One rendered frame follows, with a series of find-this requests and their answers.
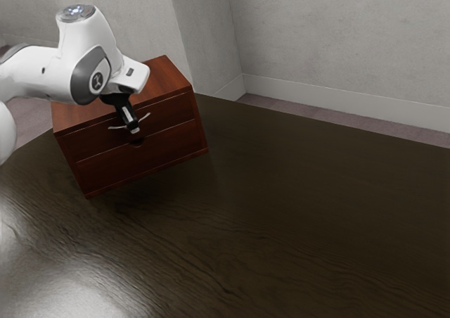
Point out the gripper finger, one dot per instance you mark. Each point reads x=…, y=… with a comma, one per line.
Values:
x=132, y=124

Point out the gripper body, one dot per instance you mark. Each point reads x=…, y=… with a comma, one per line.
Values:
x=117, y=99

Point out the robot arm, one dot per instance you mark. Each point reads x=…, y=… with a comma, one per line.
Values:
x=38, y=71

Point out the dark red wooden drawer cabinet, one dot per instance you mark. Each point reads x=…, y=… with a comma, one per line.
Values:
x=140, y=156

